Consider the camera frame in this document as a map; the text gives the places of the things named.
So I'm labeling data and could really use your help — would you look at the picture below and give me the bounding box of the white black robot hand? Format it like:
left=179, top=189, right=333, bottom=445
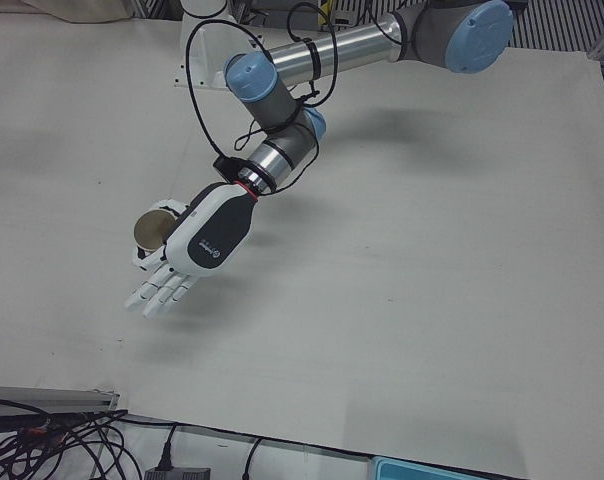
left=124, top=182, right=258, bottom=321

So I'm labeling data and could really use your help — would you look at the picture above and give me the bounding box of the white table cover sheet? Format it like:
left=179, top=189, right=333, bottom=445
left=0, top=0, right=604, bottom=480

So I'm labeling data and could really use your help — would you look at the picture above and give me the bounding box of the grey electronics box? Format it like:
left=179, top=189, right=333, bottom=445
left=144, top=465, right=213, bottom=480

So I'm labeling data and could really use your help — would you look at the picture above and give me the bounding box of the light blue plastic bin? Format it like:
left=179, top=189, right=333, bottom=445
left=369, top=455, right=531, bottom=480

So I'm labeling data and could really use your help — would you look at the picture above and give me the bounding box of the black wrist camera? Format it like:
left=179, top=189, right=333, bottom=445
left=211, top=155, right=246, bottom=184

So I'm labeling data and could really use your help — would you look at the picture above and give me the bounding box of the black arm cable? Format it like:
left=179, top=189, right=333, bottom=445
left=185, top=2, right=339, bottom=196

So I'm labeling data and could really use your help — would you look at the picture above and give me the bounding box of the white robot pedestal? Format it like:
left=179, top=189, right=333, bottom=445
left=173, top=0, right=233, bottom=94

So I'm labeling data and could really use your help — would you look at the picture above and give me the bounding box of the aluminium profile post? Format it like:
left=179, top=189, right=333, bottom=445
left=0, top=384, right=122, bottom=410

